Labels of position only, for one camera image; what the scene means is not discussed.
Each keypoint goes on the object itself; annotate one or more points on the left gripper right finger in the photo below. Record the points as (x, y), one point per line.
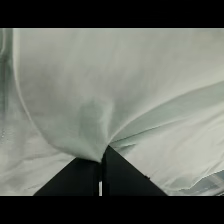
(125, 176)

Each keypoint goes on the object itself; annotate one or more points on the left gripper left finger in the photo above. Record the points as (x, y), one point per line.
(75, 180)

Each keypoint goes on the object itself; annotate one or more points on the white garment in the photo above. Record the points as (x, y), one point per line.
(110, 93)

